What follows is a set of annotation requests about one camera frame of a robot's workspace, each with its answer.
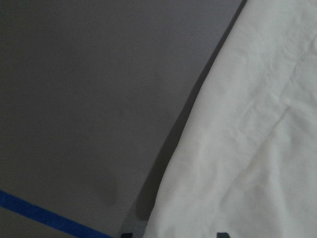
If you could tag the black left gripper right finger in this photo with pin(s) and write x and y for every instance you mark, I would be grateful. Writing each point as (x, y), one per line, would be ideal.
(223, 235)

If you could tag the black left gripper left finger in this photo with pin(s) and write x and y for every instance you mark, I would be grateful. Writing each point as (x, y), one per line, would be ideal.
(126, 235)

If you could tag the beige long-sleeve printed shirt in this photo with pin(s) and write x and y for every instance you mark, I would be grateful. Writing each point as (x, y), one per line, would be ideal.
(246, 162)

